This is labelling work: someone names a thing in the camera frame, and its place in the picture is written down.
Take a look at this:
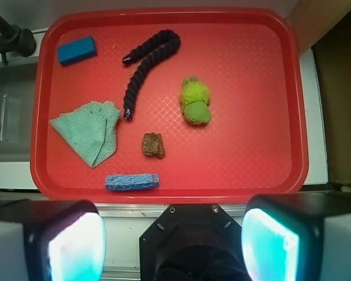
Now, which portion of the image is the red plastic tray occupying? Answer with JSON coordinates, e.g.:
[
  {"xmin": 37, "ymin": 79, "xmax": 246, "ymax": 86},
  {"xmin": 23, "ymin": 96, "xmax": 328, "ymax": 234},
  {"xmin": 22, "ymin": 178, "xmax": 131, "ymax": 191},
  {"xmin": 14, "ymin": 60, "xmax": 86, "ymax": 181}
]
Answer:
[{"xmin": 30, "ymin": 8, "xmax": 308, "ymax": 204}]

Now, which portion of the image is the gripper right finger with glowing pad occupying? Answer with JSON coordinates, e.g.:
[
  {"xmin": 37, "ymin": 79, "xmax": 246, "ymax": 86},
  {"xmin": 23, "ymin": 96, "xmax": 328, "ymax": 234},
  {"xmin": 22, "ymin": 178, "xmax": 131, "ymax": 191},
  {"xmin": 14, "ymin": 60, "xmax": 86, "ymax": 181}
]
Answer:
[{"xmin": 241, "ymin": 193, "xmax": 351, "ymax": 280}]

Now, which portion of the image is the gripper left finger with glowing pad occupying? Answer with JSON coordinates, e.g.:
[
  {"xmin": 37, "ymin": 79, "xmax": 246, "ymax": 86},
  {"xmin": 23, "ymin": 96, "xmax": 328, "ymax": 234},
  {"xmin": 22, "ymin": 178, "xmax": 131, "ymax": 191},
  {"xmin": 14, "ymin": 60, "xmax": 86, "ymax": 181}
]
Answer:
[{"xmin": 0, "ymin": 199, "xmax": 106, "ymax": 280}]

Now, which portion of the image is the black octagonal mount plate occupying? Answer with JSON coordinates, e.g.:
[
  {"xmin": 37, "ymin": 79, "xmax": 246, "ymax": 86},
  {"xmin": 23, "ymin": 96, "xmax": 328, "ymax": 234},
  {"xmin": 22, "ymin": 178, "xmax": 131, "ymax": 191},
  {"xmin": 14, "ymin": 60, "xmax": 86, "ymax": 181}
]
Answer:
[{"xmin": 139, "ymin": 204, "xmax": 251, "ymax": 280}]

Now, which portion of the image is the brown rock chunk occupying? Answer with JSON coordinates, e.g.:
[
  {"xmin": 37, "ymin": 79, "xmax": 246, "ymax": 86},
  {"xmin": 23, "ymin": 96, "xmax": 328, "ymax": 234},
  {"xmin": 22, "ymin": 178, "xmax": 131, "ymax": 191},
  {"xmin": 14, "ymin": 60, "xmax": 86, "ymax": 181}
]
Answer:
[{"xmin": 142, "ymin": 132, "xmax": 166, "ymax": 159}]

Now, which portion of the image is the blue rectangular block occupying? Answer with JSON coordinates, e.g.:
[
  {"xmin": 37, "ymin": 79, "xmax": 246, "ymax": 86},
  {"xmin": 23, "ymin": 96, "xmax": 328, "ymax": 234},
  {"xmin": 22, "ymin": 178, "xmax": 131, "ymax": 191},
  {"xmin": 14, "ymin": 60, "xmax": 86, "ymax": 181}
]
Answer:
[{"xmin": 57, "ymin": 36, "xmax": 97, "ymax": 66}]

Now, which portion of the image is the black sink faucet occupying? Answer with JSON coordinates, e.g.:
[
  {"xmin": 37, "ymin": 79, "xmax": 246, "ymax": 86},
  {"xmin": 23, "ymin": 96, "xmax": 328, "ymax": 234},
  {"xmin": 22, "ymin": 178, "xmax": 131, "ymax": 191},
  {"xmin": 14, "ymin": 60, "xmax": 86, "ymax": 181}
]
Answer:
[{"xmin": 0, "ymin": 16, "xmax": 37, "ymax": 65}]

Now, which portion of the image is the green plush turtle toy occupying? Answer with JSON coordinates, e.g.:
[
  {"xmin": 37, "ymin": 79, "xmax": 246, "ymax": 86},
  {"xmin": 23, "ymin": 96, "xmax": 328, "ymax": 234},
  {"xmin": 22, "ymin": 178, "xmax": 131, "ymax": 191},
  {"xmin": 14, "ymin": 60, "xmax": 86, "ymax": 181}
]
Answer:
[{"xmin": 180, "ymin": 76, "xmax": 212, "ymax": 125}]

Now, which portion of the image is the teal folded cloth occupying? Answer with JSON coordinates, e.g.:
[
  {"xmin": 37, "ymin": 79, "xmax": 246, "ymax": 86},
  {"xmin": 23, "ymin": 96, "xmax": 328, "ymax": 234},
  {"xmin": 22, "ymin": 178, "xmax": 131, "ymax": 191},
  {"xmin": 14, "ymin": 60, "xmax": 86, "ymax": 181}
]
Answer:
[{"xmin": 50, "ymin": 101, "xmax": 121, "ymax": 168}]

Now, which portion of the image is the blue rolled fabric piece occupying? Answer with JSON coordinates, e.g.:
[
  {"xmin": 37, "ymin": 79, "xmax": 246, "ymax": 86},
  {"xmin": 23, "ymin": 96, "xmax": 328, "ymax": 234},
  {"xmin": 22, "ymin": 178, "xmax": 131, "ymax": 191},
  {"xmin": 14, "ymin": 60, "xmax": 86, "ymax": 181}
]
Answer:
[{"xmin": 105, "ymin": 173, "xmax": 160, "ymax": 191}]

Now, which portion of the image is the stainless steel sink basin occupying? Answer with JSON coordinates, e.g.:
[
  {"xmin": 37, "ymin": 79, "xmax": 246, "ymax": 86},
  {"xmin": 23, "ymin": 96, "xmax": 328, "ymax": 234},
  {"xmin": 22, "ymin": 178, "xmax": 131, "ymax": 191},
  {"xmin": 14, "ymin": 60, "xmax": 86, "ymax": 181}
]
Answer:
[{"xmin": 0, "ymin": 57, "xmax": 38, "ymax": 162}]

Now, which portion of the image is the dark navy thick rope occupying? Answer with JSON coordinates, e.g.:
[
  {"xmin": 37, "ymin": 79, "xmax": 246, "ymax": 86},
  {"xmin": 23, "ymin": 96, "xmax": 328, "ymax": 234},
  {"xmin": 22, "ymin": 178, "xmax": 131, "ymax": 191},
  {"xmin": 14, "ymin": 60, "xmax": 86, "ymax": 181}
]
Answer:
[{"xmin": 122, "ymin": 29, "xmax": 182, "ymax": 121}]

